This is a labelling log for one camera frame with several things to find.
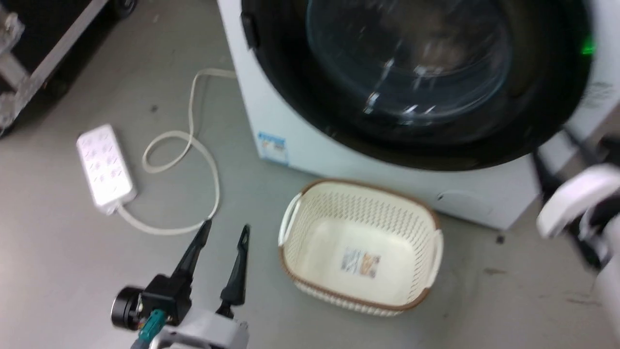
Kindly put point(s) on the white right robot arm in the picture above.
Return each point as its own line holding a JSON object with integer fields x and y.
{"x": 576, "y": 198}

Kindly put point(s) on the black flight case aluminium edges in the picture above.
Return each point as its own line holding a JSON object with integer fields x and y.
{"x": 34, "y": 34}

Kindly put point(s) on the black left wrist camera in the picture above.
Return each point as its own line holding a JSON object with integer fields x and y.
{"x": 157, "y": 298}

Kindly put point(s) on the blue energy label sticker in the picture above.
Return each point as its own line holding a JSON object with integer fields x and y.
{"x": 273, "y": 145}

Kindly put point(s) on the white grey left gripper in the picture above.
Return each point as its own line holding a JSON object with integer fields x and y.
{"x": 208, "y": 334}

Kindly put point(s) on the cream laundry basket brown rim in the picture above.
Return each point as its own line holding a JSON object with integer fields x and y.
{"x": 329, "y": 237}

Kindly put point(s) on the black caster wheel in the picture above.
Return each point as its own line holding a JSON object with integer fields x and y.
{"x": 123, "y": 5}

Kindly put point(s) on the white front-load washing machine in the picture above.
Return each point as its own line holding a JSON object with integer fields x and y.
{"x": 339, "y": 155}

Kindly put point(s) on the printed label inside basket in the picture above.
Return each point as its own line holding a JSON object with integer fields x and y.
{"x": 361, "y": 262}

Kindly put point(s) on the white power strip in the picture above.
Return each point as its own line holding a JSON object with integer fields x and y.
{"x": 104, "y": 167}

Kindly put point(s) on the black round washing machine door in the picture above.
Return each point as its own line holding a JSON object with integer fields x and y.
{"x": 290, "y": 87}

